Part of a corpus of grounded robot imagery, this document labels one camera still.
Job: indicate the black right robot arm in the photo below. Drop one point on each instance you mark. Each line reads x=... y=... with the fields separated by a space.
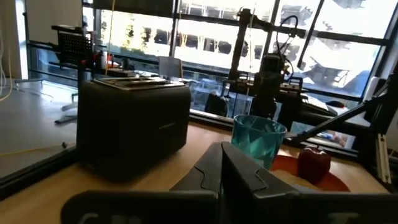
x=267 y=84

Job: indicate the dark red apple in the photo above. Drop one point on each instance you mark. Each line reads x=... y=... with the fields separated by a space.
x=314 y=165

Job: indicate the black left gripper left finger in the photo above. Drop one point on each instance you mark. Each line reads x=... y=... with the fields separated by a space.
x=202 y=177

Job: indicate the black perforated rack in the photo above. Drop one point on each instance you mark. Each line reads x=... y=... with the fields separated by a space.
x=74 y=46

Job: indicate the black toaster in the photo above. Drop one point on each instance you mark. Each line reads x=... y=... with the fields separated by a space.
x=130 y=124

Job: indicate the orange plate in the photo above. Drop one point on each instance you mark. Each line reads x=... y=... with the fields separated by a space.
x=337 y=185

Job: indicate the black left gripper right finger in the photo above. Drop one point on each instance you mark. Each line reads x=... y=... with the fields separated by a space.
x=245 y=177

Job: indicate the teal faceted glass tumbler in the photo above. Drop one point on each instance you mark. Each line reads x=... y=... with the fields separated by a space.
x=258 y=140

